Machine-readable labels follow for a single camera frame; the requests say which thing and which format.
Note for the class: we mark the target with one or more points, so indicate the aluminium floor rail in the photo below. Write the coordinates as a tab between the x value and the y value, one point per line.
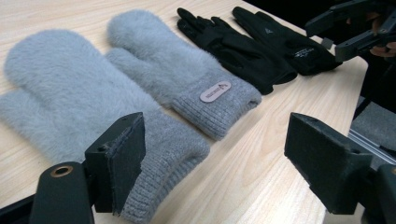
370	146

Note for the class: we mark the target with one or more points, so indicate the black glove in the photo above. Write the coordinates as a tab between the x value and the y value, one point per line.
289	46
236	53

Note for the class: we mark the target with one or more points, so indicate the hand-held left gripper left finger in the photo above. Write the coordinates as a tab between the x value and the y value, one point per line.
121	155

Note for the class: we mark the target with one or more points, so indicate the grey fluffy mitten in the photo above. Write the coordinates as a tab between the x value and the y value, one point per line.
162	62
71	87

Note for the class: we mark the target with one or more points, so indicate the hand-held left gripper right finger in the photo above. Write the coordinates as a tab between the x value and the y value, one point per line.
323	158

